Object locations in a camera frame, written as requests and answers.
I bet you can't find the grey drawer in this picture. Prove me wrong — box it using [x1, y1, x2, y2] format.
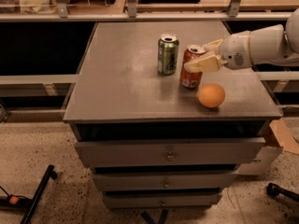
[103, 193, 222, 209]
[75, 137, 265, 167]
[93, 171, 237, 191]

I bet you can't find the black stand leg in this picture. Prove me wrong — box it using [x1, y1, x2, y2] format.
[20, 164, 58, 224]

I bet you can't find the middle grey drawer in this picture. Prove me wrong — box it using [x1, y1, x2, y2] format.
[93, 171, 237, 191]

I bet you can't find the grey drawer cabinet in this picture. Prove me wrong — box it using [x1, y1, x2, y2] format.
[64, 21, 280, 196]

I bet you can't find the metal shelf rail frame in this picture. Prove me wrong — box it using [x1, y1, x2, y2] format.
[0, 0, 299, 21]

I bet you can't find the orange clip on cable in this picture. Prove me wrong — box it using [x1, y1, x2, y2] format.
[8, 196, 19, 204]

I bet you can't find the orange fruit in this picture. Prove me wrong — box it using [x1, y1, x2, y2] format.
[198, 84, 225, 108]

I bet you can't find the bottom grey drawer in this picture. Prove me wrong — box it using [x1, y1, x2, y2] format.
[103, 193, 222, 209]

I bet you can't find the red coke can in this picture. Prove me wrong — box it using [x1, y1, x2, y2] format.
[179, 45, 206, 89]

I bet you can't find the green soda can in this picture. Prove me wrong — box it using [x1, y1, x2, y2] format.
[158, 34, 179, 76]

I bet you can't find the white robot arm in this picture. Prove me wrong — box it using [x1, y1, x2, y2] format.
[184, 9, 299, 73]

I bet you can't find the black chair caster leg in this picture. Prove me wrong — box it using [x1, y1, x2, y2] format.
[266, 183, 299, 202]

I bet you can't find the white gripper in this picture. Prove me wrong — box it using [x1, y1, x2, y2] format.
[184, 31, 252, 73]

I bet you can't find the cardboard box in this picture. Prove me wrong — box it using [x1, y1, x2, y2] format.
[237, 119, 299, 176]

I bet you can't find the top grey drawer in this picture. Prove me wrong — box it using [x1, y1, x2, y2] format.
[75, 137, 265, 167]

